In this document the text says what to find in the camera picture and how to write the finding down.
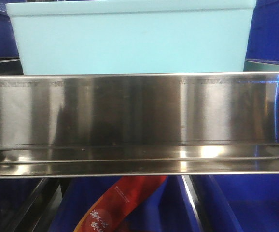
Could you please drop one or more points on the light blue plastic bin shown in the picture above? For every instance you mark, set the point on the light blue plastic bin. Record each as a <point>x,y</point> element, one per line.
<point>131,36</point>

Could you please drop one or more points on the red printed snack bag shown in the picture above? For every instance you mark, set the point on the red printed snack bag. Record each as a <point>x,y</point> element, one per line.
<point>125,195</point>

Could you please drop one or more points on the dark blue crate lower middle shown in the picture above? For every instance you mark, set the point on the dark blue crate lower middle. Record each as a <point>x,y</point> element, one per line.
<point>169,209</point>

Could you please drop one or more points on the dark blue crate lower right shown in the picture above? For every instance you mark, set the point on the dark blue crate lower right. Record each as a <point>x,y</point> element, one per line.
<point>240,203</point>

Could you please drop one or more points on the dark blue crate upper right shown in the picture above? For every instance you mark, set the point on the dark blue crate upper right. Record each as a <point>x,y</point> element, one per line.
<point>263,41</point>

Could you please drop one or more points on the dark blue crate lower left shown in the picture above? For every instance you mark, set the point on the dark blue crate lower left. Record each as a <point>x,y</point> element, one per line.
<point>13,192</point>

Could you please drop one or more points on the stainless steel shelf rail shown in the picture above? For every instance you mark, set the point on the stainless steel shelf rail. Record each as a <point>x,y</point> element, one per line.
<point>139,124</point>

